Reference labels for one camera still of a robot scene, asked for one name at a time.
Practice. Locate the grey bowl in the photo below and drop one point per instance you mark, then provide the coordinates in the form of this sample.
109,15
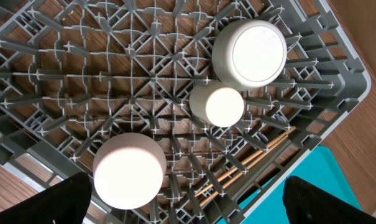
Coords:
249,54

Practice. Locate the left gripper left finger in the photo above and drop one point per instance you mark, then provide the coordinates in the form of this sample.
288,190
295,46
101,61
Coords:
65,202

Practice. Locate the white plastic cup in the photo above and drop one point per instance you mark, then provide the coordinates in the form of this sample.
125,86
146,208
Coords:
216,104

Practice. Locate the wooden chopstick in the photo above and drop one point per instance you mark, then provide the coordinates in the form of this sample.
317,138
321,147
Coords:
247,160
237,176

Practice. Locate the grey dishwasher rack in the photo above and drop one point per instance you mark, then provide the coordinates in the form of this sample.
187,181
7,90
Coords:
75,73

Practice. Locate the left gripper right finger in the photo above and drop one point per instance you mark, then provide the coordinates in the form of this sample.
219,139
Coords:
306,203

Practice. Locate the teal plastic tray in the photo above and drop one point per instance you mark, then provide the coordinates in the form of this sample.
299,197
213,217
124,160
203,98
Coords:
320,169

